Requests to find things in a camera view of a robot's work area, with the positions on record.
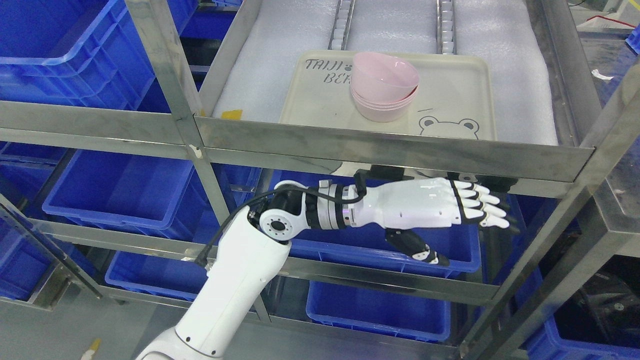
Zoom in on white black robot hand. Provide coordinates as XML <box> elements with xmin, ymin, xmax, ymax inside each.
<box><xmin>342</xmin><ymin>177</ymin><xmax>517</xmax><ymax>267</ymax></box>

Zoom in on pink plastic bowl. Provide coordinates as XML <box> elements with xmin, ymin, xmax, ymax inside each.
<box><xmin>350</xmin><ymin>51</ymin><xmax>420</xmax><ymax>104</ymax></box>

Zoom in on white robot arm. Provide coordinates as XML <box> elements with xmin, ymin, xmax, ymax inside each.
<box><xmin>137</xmin><ymin>179</ymin><xmax>367</xmax><ymax>360</ymax></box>

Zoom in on stack of pink bowls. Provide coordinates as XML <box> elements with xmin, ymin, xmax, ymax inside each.
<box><xmin>350</xmin><ymin>86</ymin><xmax>419</xmax><ymax>123</ymax></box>

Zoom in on steel shelf rack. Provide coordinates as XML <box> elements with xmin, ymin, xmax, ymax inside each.
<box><xmin>0</xmin><ymin>0</ymin><xmax>640</xmax><ymax>360</ymax></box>

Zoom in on cream bear tray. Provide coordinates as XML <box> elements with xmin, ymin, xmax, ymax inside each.
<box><xmin>279</xmin><ymin>50</ymin><xmax>498</xmax><ymax>141</ymax></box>

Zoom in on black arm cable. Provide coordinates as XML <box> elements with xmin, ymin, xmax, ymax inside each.
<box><xmin>194</xmin><ymin>172</ymin><xmax>368</xmax><ymax>268</ymax></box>

